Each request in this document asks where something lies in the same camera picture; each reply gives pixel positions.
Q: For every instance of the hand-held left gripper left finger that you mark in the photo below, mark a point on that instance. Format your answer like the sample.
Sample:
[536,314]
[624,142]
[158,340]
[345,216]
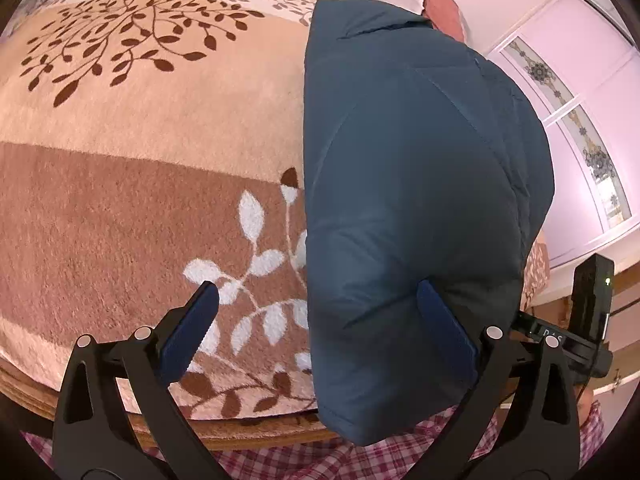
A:
[190,330]

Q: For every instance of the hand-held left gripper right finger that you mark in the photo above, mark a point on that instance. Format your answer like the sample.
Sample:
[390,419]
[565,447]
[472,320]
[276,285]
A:
[445,330]

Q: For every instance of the dark blue padded jacket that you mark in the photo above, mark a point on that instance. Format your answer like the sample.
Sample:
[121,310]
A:
[410,185]

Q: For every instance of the brown leaf print blanket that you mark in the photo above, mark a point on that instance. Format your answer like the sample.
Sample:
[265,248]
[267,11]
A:
[125,185]

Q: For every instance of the wardrobe with decorated doors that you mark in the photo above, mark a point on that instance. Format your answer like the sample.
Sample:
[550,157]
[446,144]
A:
[575,110]

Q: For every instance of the salmon pink pillow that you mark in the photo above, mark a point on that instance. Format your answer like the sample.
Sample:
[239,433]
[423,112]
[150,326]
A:
[442,5]

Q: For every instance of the wooden bed frame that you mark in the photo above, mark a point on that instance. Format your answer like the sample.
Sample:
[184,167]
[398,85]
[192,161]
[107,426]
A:
[250,432]

